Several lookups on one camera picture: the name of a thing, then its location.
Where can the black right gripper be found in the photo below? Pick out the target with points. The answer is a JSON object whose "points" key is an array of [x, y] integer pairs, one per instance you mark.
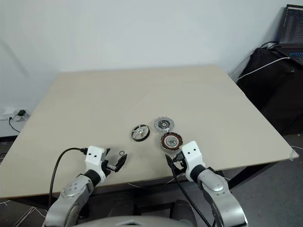
{"points": [[180, 166]]}

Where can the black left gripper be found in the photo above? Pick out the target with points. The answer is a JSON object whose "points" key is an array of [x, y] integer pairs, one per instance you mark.
{"points": [[106, 166]]}

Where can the black round wheel part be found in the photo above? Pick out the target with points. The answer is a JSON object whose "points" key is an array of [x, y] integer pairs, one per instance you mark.
{"points": [[171, 141]]}

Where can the grey round motor cover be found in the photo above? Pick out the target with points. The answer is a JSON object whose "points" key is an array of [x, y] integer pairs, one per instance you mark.
{"points": [[161, 123]]}

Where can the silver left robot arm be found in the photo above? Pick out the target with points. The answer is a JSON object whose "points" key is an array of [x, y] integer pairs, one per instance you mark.
{"points": [[73, 189]]}

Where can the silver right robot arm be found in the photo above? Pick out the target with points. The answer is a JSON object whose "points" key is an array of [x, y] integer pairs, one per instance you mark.
{"points": [[213, 184]]}

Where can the grey robot torso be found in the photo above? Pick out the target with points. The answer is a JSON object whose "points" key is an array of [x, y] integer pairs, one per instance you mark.
{"points": [[132, 220]]}

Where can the black power adapter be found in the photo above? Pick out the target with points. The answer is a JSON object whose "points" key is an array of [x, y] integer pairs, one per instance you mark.
{"points": [[20, 113]]}

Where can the black cabinet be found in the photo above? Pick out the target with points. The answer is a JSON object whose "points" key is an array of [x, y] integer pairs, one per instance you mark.
{"points": [[272, 94]]}

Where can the black laptop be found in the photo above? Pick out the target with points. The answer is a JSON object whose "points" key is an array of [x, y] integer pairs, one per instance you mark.
{"points": [[291, 28]]}

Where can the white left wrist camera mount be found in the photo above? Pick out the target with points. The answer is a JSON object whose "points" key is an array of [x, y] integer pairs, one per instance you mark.
{"points": [[94, 156]]}

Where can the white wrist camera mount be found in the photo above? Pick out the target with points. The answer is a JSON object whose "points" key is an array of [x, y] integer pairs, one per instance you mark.
{"points": [[94, 156], [191, 151]]}

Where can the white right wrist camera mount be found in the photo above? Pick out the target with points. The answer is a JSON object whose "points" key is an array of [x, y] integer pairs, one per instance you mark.
{"points": [[191, 151]]}

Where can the black table frame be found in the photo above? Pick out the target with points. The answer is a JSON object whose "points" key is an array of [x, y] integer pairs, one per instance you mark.
{"points": [[239, 173]]}

